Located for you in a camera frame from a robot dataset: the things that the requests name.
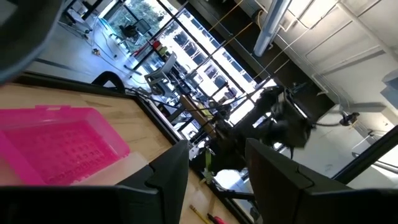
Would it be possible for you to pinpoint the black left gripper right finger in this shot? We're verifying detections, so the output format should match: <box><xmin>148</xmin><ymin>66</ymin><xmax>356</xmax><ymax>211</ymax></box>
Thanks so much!
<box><xmin>244</xmin><ymin>138</ymin><xmax>398</xmax><ymax>224</ymax></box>

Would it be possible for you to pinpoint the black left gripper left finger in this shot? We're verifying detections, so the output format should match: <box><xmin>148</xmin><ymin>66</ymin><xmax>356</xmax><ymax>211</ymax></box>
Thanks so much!
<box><xmin>0</xmin><ymin>139</ymin><xmax>190</xmax><ymax>224</ymax></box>

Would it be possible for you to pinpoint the yellow pencil green ferrule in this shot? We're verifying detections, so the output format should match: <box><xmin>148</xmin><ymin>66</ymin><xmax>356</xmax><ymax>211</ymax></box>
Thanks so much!
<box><xmin>189</xmin><ymin>204</ymin><xmax>212</xmax><ymax>224</ymax></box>

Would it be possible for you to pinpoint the dark red pen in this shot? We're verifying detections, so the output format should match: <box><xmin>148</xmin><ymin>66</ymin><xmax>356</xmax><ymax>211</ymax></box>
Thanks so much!
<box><xmin>207</xmin><ymin>213</ymin><xmax>228</xmax><ymax>224</ymax></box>

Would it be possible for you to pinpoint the clear supply box pink lid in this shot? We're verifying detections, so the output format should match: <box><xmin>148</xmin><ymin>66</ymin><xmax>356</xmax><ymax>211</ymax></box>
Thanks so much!
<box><xmin>0</xmin><ymin>105</ymin><xmax>149</xmax><ymax>187</ymax></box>

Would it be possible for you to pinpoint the grey office chair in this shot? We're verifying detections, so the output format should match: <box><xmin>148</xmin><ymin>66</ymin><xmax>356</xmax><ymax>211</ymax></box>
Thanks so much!
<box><xmin>144</xmin><ymin>52</ymin><xmax>180</xmax><ymax>96</ymax></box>

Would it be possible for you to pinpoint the white ceiling pipe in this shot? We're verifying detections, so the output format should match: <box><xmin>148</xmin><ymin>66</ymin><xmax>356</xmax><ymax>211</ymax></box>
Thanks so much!
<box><xmin>253</xmin><ymin>0</ymin><xmax>293</xmax><ymax>57</ymax></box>

